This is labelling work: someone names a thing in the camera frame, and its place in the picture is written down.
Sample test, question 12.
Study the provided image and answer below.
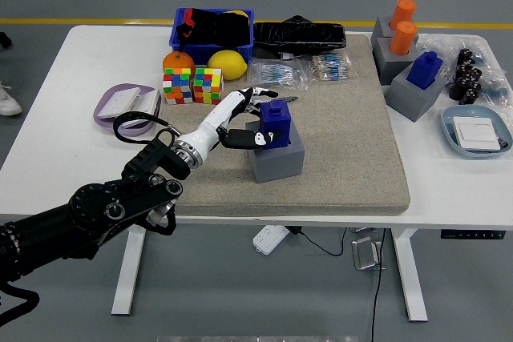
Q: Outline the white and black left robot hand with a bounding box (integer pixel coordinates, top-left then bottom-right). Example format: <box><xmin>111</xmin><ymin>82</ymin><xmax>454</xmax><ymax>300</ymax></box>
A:
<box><xmin>178</xmin><ymin>86</ymin><xmax>286</xmax><ymax>163</ymax></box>

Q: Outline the blue square seal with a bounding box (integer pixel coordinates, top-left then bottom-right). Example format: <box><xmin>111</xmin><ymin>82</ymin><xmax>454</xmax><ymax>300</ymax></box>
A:
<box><xmin>406</xmin><ymin>50</ymin><xmax>444</xmax><ymax>90</ymax></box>
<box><xmin>258</xmin><ymin>100</ymin><xmax>293</xmax><ymax>150</ymax></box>

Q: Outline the grey seal holder block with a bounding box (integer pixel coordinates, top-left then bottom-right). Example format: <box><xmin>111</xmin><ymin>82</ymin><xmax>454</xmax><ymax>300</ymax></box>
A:
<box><xmin>372</xmin><ymin>35</ymin><xmax>420</xmax><ymax>87</ymax></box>
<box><xmin>370</xmin><ymin>15</ymin><xmax>420</xmax><ymax>54</ymax></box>
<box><xmin>244</xmin><ymin>119</ymin><xmax>306</xmax><ymax>184</ymax></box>
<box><xmin>385</xmin><ymin>62</ymin><xmax>448</xmax><ymax>123</ymax></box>

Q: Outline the orange cylinder seal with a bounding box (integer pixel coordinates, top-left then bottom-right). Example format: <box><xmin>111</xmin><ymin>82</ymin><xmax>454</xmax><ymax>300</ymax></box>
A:
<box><xmin>389</xmin><ymin>0</ymin><xmax>418</xmax><ymax>31</ymax></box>
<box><xmin>389</xmin><ymin>20</ymin><xmax>418</xmax><ymax>57</ymax></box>

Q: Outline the multicolour puzzle cube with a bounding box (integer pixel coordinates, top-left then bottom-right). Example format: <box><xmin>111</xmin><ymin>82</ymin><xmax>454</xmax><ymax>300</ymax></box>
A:
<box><xmin>162</xmin><ymin>67</ymin><xmax>193</xmax><ymax>106</ymax></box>
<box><xmin>192</xmin><ymin>67</ymin><xmax>224</xmax><ymax>106</ymax></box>

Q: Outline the yellow lemon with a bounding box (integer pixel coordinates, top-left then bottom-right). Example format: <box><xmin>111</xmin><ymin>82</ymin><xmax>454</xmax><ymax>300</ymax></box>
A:
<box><xmin>207</xmin><ymin>49</ymin><xmax>248</xmax><ymax>81</ymax></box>

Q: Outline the orange fruit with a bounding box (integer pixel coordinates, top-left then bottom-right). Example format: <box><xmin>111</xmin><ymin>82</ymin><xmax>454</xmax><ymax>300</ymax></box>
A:
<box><xmin>162</xmin><ymin>50</ymin><xmax>196</xmax><ymax>78</ymax></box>

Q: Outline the blue plastic bin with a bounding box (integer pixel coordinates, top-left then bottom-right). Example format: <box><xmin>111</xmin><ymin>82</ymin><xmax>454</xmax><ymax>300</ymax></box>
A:
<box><xmin>168</xmin><ymin>7</ymin><xmax>256</xmax><ymax>58</ymax></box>

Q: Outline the clear bag of blue resistors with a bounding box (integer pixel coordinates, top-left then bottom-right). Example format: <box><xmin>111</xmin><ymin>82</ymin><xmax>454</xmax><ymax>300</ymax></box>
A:
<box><xmin>247</xmin><ymin>58</ymin><xmax>310</xmax><ymax>91</ymax></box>

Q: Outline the black cloth with red trim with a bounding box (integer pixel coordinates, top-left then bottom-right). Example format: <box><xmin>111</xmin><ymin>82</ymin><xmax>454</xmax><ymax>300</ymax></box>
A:
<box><xmin>176</xmin><ymin>7</ymin><xmax>252</xmax><ymax>46</ymax></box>

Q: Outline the purple oval tray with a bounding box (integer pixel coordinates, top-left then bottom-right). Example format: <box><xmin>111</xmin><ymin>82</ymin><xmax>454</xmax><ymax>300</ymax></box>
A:
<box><xmin>93</xmin><ymin>82</ymin><xmax>163</xmax><ymax>137</ymax></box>

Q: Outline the black plastic-wrapped long object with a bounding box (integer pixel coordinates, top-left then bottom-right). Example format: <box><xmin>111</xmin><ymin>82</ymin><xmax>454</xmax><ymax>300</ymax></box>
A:
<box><xmin>252</xmin><ymin>14</ymin><xmax>348</xmax><ymax>54</ymax></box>

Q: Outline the white power strip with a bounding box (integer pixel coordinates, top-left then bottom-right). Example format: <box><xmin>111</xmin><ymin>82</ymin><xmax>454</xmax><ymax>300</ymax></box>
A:
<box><xmin>252</xmin><ymin>224</ymin><xmax>290</xmax><ymax>255</ymax></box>

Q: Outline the clear bag of brown resistors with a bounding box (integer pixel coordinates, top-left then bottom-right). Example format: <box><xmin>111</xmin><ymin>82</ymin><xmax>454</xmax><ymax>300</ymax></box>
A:
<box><xmin>298</xmin><ymin>53</ymin><xmax>354</xmax><ymax>82</ymax></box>

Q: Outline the grey-brown table mat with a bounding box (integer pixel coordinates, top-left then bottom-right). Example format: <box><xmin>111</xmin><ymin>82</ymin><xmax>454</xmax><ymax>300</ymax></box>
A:
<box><xmin>154</xmin><ymin>34</ymin><xmax>412</xmax><ymax>217</ymax></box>

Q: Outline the white table leg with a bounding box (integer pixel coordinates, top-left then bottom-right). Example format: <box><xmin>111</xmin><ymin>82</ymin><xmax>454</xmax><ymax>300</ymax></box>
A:
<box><xmin>111</xmin><ymin>223</ymin><xmax>147</xmax><ymax>316</ymax></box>
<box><xmin>391</xmin><ymin>228</ymin><xmax>429</xmax><ymax>322</ymax></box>

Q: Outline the person's white shoe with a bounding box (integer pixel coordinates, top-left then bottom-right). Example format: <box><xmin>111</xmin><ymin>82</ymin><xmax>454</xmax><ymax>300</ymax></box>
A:
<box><xmin>0</xmin><ymin>80</ymin><xmax>23</xmax><ymax>117</ymax></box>

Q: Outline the light blue oval tray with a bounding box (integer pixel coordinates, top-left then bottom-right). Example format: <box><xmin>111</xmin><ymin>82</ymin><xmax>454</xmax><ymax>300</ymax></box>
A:
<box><xmin>440</xmin><ymin>104</ymin><xmax>513</xmax><ymax>160</ymax></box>

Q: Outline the clear bag of black capacitors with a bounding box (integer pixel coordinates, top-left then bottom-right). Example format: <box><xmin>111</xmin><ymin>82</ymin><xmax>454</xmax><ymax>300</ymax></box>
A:
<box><xmin>416</xmin><ymin>33</ymin><xmax>507</xmax><ymax>107</ymax></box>

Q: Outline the black table control panel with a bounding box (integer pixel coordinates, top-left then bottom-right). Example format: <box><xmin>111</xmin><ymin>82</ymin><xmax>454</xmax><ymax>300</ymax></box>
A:
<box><xmin>440</xmin><ymin>228</ymin><xmax>506</xmax><ymax>240</ymax></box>

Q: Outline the clear bag of blue components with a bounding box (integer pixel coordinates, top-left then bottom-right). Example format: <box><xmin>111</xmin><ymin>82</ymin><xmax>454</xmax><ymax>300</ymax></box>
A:
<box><xmin>479</xmin><ymin>75</ymin><xmax>513</xmax><ymax>109</ymax></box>

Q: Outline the white wall switch plate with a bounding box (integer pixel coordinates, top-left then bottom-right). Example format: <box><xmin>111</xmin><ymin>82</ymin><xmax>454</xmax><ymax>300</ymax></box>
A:
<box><xmin>127</xmin><ymin>89</ymin><xmax>161</xmax><ymax>123</ymax></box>
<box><xmin>452</xmin><ymin>116</ymin><xmax>505</xmax><ymax>154</ymax></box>
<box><xmin>98</xmin><ymin>87</ymin><xmax>142</xmax><ymax>120</ymax></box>

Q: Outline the black power cable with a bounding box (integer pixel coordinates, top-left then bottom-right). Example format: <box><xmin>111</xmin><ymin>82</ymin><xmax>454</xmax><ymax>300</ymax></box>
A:
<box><xmin>294</xmin><ymin>227</ymin><xmax>386</xmax><ymax>342</ymax></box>

